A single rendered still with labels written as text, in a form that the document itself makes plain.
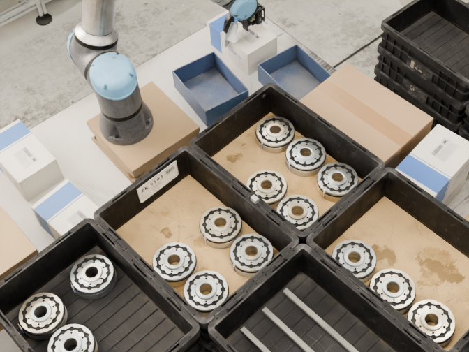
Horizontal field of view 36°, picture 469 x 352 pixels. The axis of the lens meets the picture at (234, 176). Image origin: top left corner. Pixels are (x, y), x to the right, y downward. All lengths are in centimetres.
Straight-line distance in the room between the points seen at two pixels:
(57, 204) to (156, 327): 47
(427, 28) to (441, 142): 94
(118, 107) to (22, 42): 174
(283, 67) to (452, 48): 71
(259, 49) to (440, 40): 78
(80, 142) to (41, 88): 122
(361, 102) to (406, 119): 13
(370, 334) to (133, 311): 53
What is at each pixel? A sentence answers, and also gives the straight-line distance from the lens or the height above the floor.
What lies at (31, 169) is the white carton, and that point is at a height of 79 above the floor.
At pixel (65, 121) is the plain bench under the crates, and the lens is 222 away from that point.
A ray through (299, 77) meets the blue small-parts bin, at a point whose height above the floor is 70.
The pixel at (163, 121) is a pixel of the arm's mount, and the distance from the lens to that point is 205.
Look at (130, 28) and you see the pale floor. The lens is 353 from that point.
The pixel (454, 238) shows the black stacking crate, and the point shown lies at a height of 86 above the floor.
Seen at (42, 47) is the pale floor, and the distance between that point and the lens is 355.
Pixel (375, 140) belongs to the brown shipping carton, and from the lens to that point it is 190.
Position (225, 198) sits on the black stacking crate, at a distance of 177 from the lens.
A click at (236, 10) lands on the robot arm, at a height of 107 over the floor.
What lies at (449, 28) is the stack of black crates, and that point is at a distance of 279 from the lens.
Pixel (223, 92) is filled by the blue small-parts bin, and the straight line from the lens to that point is 221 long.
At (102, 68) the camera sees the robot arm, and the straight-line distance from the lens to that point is 190.
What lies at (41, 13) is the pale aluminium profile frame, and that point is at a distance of 364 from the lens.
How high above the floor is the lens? 232
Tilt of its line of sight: 54 degrees down
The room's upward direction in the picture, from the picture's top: 5 degrees counter-clockwise
